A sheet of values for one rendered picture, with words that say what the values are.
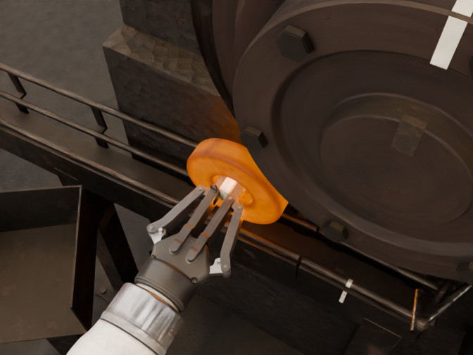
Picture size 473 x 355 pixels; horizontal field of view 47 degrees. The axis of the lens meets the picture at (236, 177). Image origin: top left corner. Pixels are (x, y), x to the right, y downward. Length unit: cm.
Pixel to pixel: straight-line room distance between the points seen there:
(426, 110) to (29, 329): 73
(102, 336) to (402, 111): 43
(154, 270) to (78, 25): 172
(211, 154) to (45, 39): 162
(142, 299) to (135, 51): 38
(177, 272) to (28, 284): 37
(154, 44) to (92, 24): 145
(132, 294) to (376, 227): 31
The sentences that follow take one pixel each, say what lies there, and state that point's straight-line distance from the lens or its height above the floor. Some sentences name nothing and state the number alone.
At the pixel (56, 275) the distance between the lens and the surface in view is 96.
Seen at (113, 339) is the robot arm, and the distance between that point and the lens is 65.
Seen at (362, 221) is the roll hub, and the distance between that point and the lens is 51.
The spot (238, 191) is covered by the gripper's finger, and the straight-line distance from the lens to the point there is 75.
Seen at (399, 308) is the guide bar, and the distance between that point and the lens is 81.
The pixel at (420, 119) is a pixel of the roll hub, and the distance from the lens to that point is 37.
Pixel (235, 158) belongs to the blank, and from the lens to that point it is 71.
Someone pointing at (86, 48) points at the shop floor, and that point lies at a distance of 220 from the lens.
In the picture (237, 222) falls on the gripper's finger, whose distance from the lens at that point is 72.
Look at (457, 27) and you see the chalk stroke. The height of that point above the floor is 125.
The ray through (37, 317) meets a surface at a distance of 95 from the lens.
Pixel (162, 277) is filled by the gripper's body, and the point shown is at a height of 83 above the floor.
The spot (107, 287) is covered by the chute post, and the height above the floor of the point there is 1.
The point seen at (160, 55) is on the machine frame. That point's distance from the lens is 84.
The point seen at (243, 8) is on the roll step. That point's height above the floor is 116.
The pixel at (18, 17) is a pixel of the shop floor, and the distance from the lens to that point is 241.
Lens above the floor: 145
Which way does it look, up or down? 56 degrees down
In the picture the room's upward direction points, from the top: straight up
